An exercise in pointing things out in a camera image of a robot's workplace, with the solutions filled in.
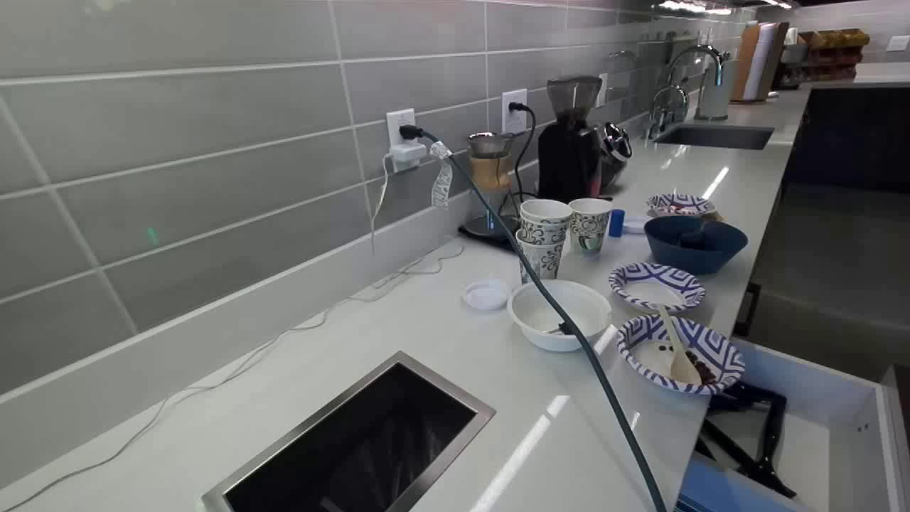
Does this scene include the white tag on cable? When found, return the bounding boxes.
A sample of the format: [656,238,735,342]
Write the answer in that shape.
[430,140,458,208]

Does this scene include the glass jar with lid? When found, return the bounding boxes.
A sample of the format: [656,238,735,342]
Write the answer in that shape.
[462,127,525,238]

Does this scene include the black kitchen tongs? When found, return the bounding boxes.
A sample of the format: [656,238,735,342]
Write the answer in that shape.
[693,378,799,501]

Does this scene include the blue item in drawer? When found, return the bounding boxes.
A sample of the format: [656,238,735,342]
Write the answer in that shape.
[677,453,806,512]

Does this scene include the white bowl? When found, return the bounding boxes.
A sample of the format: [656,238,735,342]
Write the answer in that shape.
[506,279,613,356]

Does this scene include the kitchen sink basin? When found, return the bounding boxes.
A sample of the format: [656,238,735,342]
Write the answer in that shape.
[650,122,775,153]

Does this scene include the grey metal pitcher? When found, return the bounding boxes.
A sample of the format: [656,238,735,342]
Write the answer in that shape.
[693,52,735,122]

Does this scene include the white mug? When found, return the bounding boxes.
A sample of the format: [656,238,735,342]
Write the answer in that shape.
[516,195,576,248]

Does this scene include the white wall outlet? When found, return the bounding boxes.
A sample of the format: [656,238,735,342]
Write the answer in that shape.
[383,104,421,153]
[498,86,531,137]

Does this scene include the blue patterned paper bowl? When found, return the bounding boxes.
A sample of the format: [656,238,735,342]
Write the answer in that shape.
[613,312,748,397]
[646,190,721,223]
[609,259,708,316]

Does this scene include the white charger adapter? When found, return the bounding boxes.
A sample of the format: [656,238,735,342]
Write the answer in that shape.
[386,143,430,177]

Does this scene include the thin white cable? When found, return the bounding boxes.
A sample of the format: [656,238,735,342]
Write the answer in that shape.
[0,153,469,512]

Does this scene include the dark green power cable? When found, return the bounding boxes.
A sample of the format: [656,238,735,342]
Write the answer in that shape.
[414,127,667,512]

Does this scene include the patterned paper cup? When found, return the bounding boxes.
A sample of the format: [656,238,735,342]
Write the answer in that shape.
[511,225,569,284]
[569,195,617,259]

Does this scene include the under-cabinet light strip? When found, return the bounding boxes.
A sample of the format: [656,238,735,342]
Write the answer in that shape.
[650,0,795,18]

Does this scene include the pale wooden spoon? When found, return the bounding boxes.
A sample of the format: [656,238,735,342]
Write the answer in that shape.
[656,309,704,386]

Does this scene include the shelf rack with snacks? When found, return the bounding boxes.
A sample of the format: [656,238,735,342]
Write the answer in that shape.
[792,25,872,90]

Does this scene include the chrome kitchen faucet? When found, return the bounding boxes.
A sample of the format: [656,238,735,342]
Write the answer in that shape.
[646,39,728,143]

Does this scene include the black grinder power cable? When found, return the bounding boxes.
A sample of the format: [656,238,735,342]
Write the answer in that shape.
[506,100,539,205]

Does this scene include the small bottle with blue cap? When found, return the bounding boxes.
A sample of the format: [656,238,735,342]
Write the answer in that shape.
[604,208,653,238]

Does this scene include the dark blue bowl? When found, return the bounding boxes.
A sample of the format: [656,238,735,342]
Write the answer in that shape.
[641,214,751,279]

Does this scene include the black power plug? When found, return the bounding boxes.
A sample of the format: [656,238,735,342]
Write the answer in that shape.
[395,122,441,144]

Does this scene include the steel-framed counter waste opening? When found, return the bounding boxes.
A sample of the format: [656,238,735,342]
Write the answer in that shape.
[199,349,498,512]

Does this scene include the white open drawer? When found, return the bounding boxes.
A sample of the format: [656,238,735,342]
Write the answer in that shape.
[677,335,910,512]

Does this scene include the black coffee grinder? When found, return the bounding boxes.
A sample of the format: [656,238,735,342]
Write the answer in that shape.
[535,73,604,205]

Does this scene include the white plastic lid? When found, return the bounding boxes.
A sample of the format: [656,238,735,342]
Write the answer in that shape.
[459,277,513,316]

